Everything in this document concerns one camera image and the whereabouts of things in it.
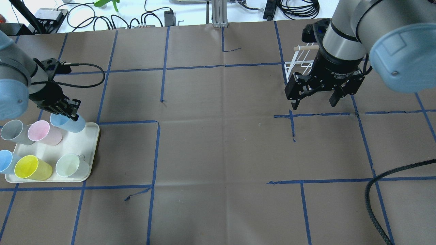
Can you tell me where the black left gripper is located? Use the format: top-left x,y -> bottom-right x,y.
29,83 -> 81,121

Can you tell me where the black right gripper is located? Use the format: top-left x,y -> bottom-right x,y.
285,51 -> 365,110

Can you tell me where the light blue cup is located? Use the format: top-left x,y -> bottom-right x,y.
50,114 -> 86,132
0,149 -> 21,174

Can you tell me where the white cup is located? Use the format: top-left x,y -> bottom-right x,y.
56,153 -> 91,178

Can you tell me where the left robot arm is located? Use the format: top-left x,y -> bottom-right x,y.
0,32 -> 81,121

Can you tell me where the pink cup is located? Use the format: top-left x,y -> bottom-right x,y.
27,120 -> 63,146

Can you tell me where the grey cup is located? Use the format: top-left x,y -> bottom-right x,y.
1,119 -> 35,145

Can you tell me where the yellow cup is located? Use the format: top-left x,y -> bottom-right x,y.
14,155 -> 53,180

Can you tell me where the cream rabbit tray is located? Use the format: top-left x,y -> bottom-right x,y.
13,122 -> 100,183

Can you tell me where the black power adapter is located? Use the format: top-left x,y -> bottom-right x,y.
164,10 -> 176,27

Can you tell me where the white wire cup rack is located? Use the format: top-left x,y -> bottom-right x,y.
283,43 -> 319,85

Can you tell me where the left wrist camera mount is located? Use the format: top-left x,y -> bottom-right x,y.
33,58 -> 72,79

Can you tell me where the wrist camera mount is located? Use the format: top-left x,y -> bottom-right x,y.
301,18 -> 331,43
33,58 -> 72,79

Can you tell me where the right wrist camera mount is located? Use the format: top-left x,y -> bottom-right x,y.
301,18 -> 331,43

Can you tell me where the coiled black cable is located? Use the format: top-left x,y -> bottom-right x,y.
277,0 -> 321,20

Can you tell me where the green handled reacher grabber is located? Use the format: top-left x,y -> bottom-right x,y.
93,0 -> 120,12

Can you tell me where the aluminium frame post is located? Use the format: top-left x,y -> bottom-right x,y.
210,0 -> 228,28

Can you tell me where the black braided cable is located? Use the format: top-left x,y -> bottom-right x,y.
365,161 -> 436,245

